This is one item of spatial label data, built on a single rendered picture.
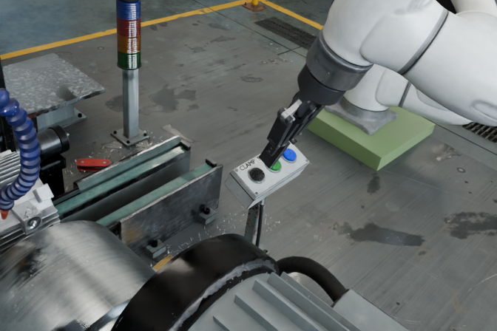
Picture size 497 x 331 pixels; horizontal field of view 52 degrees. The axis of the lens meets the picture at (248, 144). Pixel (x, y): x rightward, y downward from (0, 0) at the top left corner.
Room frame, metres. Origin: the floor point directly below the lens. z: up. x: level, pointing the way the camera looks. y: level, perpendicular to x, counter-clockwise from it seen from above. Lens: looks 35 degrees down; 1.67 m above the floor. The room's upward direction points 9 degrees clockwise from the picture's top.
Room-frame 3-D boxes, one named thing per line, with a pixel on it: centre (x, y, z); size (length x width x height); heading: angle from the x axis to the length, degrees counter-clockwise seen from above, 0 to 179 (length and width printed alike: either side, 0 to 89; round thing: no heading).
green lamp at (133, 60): (1.19, 0.34, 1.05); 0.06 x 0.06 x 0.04
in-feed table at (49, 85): (1.23, 0.60, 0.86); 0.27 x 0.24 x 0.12; 53
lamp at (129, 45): (1.19, 0.34, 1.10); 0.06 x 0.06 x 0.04
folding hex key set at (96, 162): (1.03, 0.39, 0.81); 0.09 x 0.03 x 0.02; 102
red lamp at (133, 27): (1.19, 0.34, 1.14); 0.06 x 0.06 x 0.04
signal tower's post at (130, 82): (1.19, 0.34, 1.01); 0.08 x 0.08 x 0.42; 53
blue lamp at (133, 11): (1.19, 0.34, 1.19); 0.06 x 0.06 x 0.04
